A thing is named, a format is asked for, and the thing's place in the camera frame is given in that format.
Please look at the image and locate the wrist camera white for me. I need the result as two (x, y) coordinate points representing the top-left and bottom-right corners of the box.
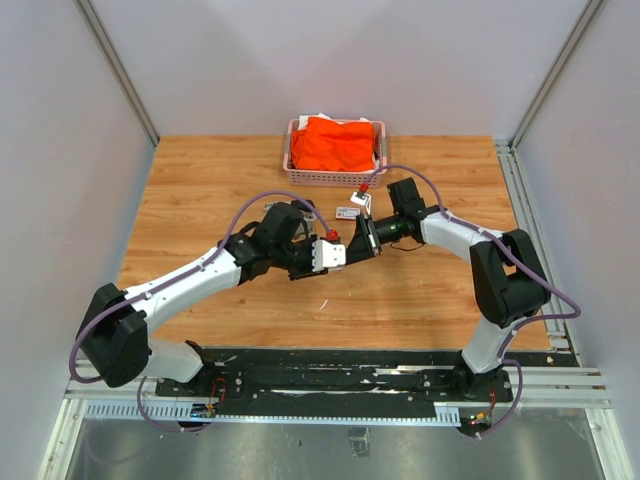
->
(350, 190), (372, 213)
(312, 239), (346, 273)

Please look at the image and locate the black silver stapler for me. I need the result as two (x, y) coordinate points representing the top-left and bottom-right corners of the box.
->
(289, 200), (317, 239)

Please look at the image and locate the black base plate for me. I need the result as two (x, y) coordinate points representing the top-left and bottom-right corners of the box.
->
(155, 348), (514, 412)

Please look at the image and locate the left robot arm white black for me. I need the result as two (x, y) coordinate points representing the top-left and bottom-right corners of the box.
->
(72, 202), (346, 396)

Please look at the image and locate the grey slotted cable duct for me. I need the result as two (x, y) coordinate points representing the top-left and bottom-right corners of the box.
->
(82, 400), (462, 427)

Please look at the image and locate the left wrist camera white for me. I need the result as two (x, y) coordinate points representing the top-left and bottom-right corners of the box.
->
(312, 239), (346, 273)

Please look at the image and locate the orange cloth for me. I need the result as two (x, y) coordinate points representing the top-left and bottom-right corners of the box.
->
(291, 118), (375, 172)

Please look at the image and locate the white paper in basket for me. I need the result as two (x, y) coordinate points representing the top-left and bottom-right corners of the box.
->
(297, 113), (370, 130)

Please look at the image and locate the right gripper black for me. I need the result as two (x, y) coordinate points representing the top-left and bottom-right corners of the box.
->
(345, 213), (404, 265)

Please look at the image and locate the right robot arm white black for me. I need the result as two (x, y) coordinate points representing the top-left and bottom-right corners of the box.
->
(346, 178), (550, 400)

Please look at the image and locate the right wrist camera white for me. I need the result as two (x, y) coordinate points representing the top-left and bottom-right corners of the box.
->
(350, 190), (372, 213)

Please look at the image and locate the pink plastic basket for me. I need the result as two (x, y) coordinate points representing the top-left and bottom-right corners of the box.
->
(282, 117), (388, 188)

